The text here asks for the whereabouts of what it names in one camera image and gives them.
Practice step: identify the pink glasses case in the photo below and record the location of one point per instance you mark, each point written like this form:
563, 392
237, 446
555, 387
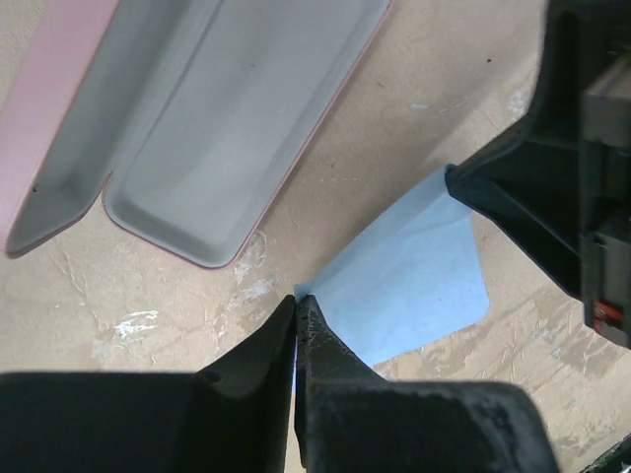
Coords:
182, 117

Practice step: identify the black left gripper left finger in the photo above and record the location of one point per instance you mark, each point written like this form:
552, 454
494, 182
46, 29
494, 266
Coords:
231, 416

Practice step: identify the blue cleaning cloth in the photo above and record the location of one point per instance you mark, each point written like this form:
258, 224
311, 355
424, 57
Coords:
410, 278

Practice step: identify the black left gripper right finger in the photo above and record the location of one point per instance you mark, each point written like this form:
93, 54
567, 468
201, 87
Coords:
350, 419

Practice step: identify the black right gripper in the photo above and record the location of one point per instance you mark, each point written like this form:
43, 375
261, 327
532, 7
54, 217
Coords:
526, 179

